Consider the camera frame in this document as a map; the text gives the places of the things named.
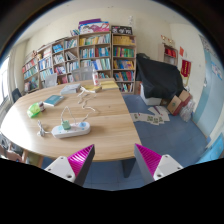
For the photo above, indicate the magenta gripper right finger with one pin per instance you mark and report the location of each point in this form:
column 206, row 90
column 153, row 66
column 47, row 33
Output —
column 154, row 166

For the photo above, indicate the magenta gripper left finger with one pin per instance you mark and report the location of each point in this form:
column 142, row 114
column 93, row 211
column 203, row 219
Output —
column 75, row 167

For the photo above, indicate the green charger plug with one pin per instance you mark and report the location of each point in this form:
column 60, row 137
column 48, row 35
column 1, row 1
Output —
column 66, row 125

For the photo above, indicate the white power strip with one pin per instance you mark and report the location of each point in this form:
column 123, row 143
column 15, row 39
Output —
column 75, row 130

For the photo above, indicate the blue round plug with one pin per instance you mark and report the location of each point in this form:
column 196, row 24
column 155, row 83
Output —
column 82, row 124

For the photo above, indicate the wooden oval table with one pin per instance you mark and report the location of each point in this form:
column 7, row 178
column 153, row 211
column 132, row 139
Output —
column 112, row 131

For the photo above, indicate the papers on floor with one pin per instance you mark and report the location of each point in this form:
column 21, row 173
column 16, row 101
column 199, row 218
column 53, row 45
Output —
column 156, row 115

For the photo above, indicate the white storage box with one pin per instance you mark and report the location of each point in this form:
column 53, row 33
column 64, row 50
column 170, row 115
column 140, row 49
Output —
column 151, row 101

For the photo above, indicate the cardboard box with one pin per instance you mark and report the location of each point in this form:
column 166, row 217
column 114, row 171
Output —
column 174, row 106

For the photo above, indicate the teal book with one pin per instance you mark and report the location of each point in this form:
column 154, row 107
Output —
column 53, row 100

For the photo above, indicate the green plastic bag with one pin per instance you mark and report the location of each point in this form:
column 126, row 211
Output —
column 33, row 110

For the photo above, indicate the grey book stack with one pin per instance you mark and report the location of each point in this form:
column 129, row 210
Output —
column 70, row 89

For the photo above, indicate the black cloth covered furniture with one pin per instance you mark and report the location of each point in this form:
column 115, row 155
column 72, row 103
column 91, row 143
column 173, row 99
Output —
column 160, row 80

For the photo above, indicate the transparent chair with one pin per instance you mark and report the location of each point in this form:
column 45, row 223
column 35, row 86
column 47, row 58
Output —
column 83, row 73

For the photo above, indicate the clear plastic bottle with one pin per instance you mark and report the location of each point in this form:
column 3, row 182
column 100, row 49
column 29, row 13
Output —
column 95, row 78

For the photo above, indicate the wooden bookshelf left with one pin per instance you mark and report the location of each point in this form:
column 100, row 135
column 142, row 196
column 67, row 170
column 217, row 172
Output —
column 44, row 62

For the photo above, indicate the wooden bookshelf middle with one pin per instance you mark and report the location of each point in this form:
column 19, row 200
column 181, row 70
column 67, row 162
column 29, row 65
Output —
column 91, row 49

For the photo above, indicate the tall wooden bookshelf right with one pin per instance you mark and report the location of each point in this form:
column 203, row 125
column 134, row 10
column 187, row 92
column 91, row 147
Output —
column 124, row 61

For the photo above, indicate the colourful boxes atop shelf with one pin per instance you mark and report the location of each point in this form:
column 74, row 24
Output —
column 92, row 26

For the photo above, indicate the red wall banner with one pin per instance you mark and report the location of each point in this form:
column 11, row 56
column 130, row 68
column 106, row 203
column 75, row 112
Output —
column 186, row 68

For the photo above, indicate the small wall shelf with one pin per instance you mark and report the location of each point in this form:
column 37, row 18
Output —
column 167, row 54

